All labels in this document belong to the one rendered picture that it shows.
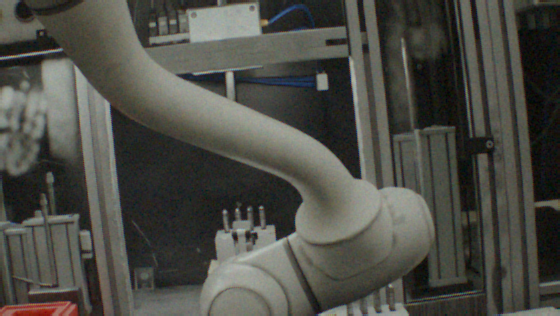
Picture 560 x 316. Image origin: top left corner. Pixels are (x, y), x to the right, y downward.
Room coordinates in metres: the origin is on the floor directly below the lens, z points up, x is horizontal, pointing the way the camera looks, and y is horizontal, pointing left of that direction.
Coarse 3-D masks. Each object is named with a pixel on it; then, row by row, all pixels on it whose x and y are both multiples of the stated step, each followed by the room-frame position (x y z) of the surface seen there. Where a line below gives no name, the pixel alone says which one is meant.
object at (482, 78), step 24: (480, 0) 1.75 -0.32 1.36; (480, 24) 1.75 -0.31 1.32; (480, 48) 1.76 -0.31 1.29; (480, 72) 1.76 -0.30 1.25; (480, 96) 1.75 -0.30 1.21; (480, 120) 1.75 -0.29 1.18; (480, 168) 1.75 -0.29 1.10; (504, 168) 1.75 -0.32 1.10; (480, 192) 1.75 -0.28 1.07; (504, 192) 1.75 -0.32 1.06; (504, 216) 1.75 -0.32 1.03; (504, 240) 1.75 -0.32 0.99; (504, 264) 1.75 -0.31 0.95; (504, 288) 1.75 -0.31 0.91; (504, 312) 1.75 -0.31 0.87
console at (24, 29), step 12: (0, 0) 1.73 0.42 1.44; (12, 0) 1.73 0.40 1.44; (0, 12) 1.72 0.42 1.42; (12, 12) 1.73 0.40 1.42; (24, 12) 1.72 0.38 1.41; (0, 24) 1.73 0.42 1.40; (12, 24) 1.73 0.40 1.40; (24, 24) 1.73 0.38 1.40; (36, 24) 1.73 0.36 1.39; (0, 36) 1.73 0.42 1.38; (12, 36) 1.73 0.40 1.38; (24, 36) 1.73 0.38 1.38; (48, 36) 1.73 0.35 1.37
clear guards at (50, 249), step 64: (128, 0) 1.74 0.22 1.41; (192, 0) 1.74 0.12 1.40; (256, 0) 1.74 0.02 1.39; (320, 0) 1.75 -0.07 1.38; (384, 0) 1.75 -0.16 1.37; (448, 0) 1.75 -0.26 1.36; (0, 64) 1.74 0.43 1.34; (64, 64) 1.74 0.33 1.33; (192, 64) 1.74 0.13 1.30; (256, 64) 1.74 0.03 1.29; (384, 64) 1.75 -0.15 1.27; (448, 64) 1.75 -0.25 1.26; (0, 128) 1.74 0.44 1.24; (64, 128) 1.74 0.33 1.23; (448, 128) 1.75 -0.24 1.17; (0, 192) 1.73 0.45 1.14; (64, 192) 1.74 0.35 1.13; (448, 192) 1.75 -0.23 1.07; (0, 256) 1.73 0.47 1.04; (64, 256) 1.74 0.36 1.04; (448, 256) 1.75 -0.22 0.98
